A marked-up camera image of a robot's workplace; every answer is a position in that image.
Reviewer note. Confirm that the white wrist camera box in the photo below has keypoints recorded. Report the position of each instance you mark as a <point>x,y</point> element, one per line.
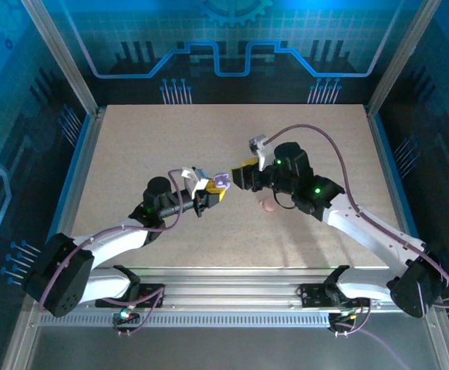
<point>197,179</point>
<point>265,154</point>

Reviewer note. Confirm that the small controller board green light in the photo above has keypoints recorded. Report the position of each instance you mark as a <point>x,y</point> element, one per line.
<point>124,315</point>

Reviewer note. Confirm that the aluminium side rail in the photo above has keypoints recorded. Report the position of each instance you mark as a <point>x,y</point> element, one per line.
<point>386,169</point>
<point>81,169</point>

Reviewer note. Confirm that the pink earbud charging case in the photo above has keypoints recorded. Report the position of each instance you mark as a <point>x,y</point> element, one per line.
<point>269,205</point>

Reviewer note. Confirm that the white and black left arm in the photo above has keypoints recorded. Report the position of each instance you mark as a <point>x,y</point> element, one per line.
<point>112,241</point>

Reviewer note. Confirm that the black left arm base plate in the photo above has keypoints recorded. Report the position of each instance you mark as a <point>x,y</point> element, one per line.
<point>151,293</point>

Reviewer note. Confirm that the purple earbud charging case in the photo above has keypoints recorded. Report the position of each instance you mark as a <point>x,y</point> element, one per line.
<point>221,180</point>

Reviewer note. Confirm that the aluminium frame post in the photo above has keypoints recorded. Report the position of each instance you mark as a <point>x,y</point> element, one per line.
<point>60,58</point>
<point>402,54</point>

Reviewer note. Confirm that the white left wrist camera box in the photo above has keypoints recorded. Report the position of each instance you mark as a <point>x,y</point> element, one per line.
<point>197,179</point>

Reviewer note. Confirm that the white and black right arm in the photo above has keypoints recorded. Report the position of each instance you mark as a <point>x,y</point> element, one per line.
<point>371,235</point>

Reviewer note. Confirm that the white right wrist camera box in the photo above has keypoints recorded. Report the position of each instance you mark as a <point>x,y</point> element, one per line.
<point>265,154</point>

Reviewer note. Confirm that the aluminium mounting rail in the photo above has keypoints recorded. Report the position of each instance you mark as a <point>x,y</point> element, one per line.
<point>228,289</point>

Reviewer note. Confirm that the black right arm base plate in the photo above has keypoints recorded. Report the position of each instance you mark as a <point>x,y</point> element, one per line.
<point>313,294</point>

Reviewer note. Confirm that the grey metal panel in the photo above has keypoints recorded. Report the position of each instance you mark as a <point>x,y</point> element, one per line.
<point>228,350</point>

